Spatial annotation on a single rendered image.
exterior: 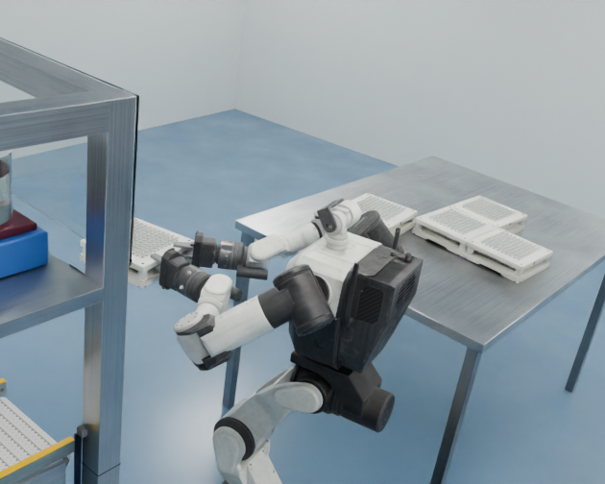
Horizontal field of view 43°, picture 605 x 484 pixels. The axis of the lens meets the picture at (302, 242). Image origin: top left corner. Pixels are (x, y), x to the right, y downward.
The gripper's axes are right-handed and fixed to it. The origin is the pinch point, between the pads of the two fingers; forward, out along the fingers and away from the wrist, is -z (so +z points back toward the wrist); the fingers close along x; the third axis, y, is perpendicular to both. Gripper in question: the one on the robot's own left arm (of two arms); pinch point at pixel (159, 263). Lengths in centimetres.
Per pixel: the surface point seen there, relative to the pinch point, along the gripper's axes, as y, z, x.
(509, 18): 429, -80, -32
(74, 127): -63, 38, -64
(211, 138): 338, -276, 115
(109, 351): -54, 40, -16
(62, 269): -57, 29, -31
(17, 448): -65, 25, 13
